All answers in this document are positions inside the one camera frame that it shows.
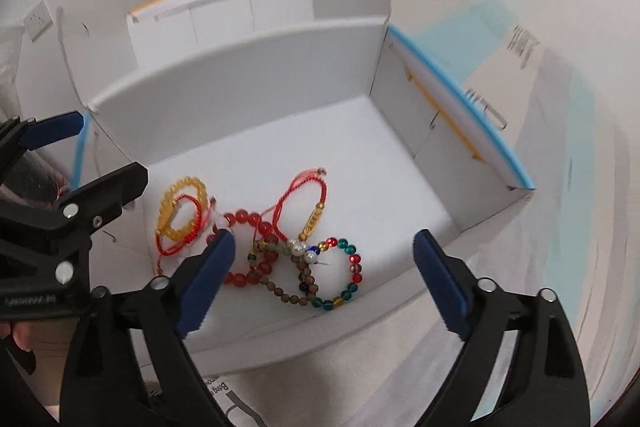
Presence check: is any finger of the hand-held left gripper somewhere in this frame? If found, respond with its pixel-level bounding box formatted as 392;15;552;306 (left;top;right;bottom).
0;162;149;288
0;111;85;168

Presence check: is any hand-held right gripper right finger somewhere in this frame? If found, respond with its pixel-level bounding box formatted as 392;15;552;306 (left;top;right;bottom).
411;229;591;427

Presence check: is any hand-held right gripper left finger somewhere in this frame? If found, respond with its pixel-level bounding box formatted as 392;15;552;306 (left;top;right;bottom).
60;229;237;427

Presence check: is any red cord bracelet gold tube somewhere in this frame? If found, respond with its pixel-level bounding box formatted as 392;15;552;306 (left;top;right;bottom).
156;194;211;258
272;167;331;242

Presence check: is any red bead bracelet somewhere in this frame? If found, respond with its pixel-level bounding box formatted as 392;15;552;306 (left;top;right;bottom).
207;208;281;288

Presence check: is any brown bead bracelet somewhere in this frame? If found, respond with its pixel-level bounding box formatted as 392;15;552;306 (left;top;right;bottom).
248;241;321;308

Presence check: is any yellow bead bracelet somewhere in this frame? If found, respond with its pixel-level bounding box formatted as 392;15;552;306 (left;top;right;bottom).
157;176;210;242

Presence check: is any multicolour glass bead bracelet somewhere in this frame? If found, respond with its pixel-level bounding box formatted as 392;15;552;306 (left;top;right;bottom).
300;237;363;312

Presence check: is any white pearl string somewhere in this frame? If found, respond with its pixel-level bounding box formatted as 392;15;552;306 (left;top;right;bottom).
290;242;331;268

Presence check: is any sky print cardboard box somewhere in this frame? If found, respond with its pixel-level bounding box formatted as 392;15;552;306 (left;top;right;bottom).
57;0;536;358

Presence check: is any person's left hand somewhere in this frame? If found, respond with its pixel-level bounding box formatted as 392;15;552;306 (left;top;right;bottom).
0;321;38;353

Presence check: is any white wall socket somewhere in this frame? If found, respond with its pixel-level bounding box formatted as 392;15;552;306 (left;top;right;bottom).
24;2;55;42

